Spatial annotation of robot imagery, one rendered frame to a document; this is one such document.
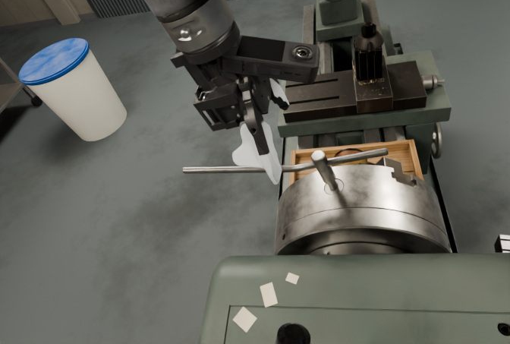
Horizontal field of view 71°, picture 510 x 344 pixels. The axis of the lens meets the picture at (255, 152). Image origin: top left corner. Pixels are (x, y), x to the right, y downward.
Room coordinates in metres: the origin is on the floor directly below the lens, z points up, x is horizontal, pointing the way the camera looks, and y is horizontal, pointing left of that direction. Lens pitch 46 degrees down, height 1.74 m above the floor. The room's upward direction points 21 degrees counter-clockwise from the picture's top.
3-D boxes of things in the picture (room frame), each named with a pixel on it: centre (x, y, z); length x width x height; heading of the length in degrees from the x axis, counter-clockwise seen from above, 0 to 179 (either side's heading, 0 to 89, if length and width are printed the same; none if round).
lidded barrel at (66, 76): (2.73, 1.15, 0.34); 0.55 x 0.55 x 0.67
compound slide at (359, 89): (0.83, -0.41, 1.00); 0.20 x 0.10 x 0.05; 158
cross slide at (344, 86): (0.88, -0.36, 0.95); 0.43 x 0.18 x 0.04; 68
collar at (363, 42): (0.85, -0.42, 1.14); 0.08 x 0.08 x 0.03
